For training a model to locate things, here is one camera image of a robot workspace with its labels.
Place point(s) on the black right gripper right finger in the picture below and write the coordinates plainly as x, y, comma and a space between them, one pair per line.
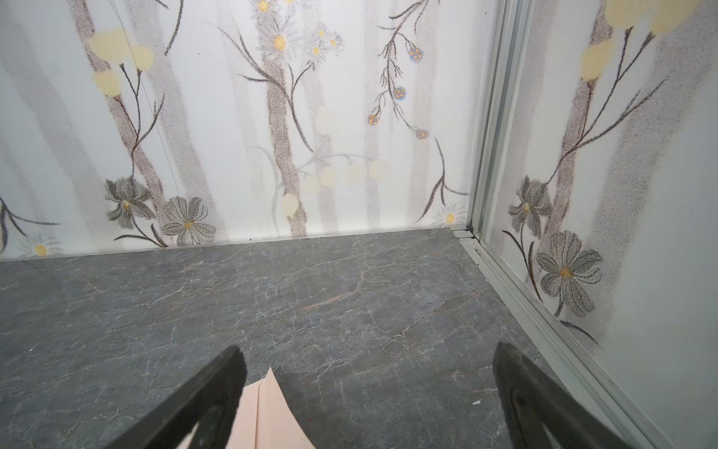
538, 412

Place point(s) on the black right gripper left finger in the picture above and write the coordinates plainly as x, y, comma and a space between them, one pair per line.
204, 408

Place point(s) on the pink paper envelope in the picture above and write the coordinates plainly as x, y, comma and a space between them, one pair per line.
264, 419

